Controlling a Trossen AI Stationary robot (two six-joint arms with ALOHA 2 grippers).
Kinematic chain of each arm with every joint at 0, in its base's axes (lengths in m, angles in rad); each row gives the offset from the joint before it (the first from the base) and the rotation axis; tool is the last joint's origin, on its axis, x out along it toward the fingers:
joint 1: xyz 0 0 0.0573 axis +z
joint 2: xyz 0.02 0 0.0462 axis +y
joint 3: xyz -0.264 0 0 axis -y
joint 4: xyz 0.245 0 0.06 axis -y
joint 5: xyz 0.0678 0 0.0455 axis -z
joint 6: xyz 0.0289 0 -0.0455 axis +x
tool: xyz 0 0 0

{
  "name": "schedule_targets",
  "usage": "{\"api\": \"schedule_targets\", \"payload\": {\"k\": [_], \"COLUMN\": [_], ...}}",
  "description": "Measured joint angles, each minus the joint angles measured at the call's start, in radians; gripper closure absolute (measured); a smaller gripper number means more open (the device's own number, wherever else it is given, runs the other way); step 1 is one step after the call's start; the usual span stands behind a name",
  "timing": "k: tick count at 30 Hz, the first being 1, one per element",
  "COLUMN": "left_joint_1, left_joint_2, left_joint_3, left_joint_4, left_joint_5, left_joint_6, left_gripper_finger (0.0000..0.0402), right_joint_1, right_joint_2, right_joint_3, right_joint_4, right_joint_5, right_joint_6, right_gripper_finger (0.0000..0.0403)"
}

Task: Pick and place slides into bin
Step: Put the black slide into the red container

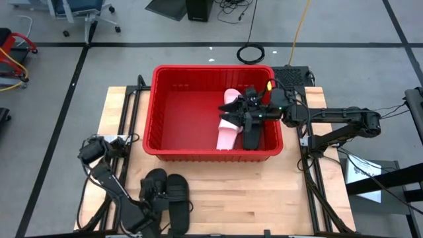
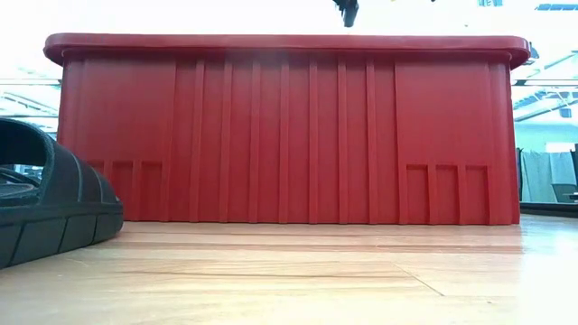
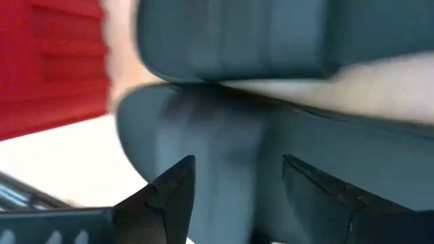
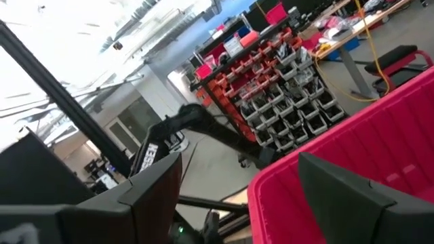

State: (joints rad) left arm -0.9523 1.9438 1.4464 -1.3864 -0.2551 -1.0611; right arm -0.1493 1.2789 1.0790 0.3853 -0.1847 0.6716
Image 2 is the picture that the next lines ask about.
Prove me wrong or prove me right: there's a red plastic bin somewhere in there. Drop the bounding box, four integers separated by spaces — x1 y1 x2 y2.
43 32 532 226

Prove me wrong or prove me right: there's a black foam slide sandal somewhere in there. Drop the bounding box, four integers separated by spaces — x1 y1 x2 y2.
0 116 125 271

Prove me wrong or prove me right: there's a black low table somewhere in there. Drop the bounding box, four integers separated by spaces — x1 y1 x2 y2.
518 201 578 219

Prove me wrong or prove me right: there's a grey curtain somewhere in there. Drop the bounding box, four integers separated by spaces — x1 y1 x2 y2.
518 151 578 204

